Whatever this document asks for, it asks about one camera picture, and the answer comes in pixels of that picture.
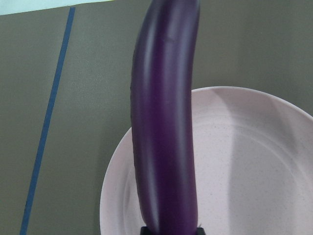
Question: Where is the purple eggplant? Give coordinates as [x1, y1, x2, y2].
[131, 0, 200, 235]

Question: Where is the pink plate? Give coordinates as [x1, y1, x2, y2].
[100, 87, 313, 235]

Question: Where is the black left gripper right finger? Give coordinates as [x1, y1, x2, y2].
[195, 221, 206, 235]

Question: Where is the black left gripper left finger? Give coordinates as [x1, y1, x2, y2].
[140, 225, 152, 235]

